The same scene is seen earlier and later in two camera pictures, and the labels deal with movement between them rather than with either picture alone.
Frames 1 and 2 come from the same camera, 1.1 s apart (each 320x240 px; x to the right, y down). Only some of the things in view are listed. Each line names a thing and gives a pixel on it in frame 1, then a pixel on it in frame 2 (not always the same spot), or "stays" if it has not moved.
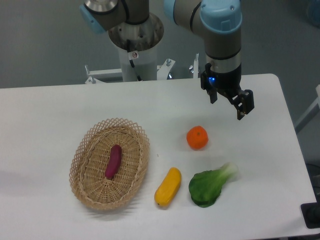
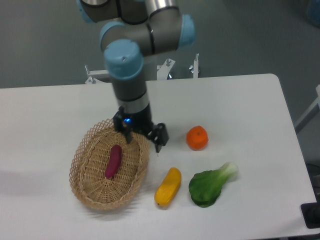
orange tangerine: [197, 137] stays
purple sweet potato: [114, 161] stays
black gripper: [229, 84] to [140, 121]
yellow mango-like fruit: [168, 187] stays
